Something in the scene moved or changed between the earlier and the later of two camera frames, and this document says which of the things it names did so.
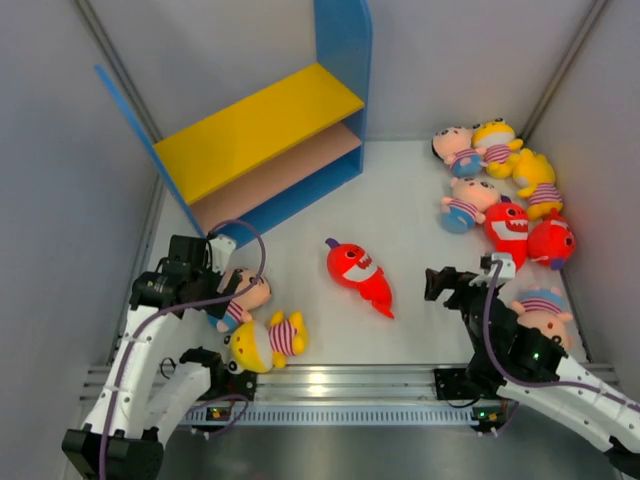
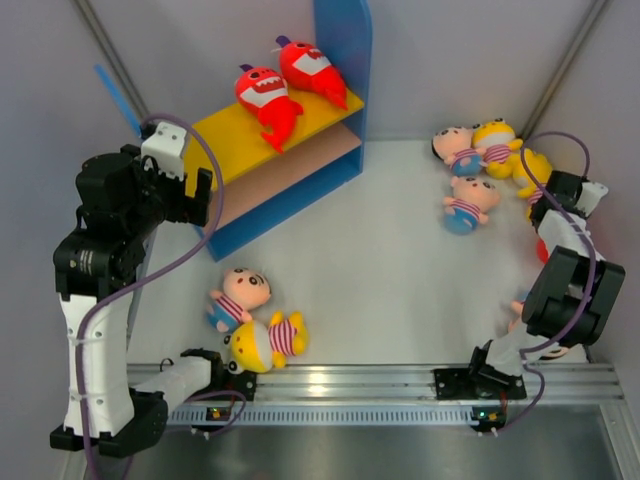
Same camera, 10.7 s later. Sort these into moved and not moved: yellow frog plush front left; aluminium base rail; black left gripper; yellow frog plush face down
Moved: black left gripper
Not moved: yellow frog plush front left; yellow frog plush face down; aluminium base rail
